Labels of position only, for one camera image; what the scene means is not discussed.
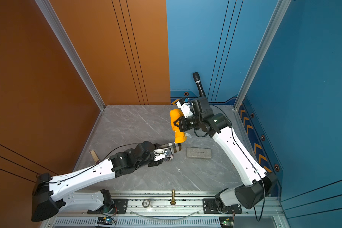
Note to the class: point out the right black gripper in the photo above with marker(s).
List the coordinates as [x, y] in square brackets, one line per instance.
[182, 125]

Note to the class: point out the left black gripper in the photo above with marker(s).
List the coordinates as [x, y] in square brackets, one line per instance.
[156, 163]

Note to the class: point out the orange fluffy cloth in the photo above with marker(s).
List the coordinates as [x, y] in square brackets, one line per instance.
[180, 137]

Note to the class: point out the plaid eyeglass case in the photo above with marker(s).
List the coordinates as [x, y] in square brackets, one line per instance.
[175, 147]

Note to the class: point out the newspaper print eyeglass case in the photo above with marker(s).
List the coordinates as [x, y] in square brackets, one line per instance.
[171, 157]

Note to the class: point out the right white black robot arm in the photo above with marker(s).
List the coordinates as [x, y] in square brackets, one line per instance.
[257, 182]

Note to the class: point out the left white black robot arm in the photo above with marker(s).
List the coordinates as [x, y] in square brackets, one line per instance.
[48, 196]

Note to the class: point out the grey rectangular eyeglass case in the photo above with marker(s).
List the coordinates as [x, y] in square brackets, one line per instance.
[199, 153]

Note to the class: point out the silver tape roll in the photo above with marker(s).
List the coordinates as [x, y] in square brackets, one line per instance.
[146, 203]

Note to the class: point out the brass chess piece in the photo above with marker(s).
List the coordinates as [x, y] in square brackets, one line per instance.
[173, 200]

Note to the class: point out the black microphone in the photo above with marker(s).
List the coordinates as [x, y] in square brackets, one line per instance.
[197, 80]

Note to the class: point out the wooden stick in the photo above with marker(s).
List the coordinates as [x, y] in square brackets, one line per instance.
[95, 157]

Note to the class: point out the left green circuit board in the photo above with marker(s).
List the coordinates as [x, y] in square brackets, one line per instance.
[106, 222]

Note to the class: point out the green circuit board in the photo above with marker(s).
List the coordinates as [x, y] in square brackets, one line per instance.
[226, 222]
[106, 222]

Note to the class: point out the right green circuit board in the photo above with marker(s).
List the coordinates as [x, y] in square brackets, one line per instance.
[226, 222]

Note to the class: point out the aluminium front rail frame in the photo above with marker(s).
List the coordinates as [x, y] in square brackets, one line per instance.
[187, 213]

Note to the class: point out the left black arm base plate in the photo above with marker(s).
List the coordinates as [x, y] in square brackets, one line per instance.
[119, 207]

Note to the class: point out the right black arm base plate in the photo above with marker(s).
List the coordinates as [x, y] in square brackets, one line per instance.
[210, 206]

